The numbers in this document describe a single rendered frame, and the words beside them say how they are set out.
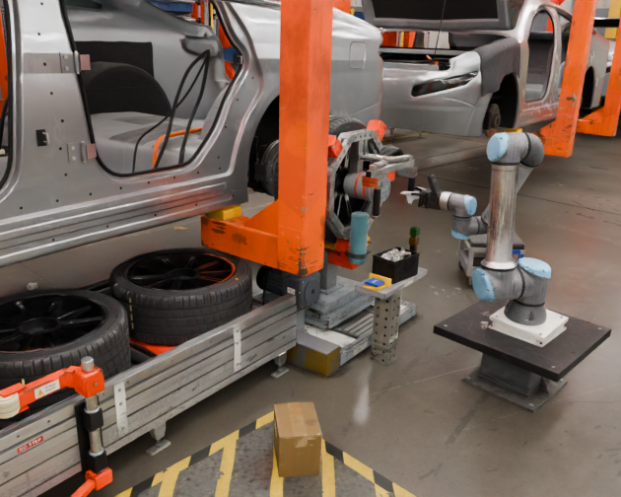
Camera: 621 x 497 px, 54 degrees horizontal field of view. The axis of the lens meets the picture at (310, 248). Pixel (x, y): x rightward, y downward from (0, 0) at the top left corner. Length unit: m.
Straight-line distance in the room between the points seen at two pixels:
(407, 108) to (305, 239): 3.13
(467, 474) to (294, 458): 0.67
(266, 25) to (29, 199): 1.45
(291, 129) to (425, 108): 3.09
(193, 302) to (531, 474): 1.52
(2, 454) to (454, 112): 4.56
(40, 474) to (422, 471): 1.36
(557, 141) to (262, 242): 4.20
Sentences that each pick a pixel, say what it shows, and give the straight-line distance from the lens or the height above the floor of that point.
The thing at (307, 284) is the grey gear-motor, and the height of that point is 0.37.
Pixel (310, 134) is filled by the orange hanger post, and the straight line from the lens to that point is 2.65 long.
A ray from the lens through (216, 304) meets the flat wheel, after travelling 2.72.
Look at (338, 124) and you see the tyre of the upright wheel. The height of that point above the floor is 1.16.
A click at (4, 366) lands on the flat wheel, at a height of 0.49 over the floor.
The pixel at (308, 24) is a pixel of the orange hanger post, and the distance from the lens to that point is 2.61.
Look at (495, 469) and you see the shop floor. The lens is 2.62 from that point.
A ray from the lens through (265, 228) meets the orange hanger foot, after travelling 2.91.
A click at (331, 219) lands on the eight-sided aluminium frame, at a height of 0.72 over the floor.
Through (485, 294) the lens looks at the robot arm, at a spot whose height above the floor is 0.52.
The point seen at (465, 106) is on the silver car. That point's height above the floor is 1.02.
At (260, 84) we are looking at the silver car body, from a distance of 3.19.
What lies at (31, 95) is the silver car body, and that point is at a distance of 2.44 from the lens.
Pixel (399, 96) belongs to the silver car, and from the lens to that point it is 5.71.
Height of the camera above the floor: 1.56
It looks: 19 degrees down
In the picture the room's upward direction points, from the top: 2 degrees clockwise
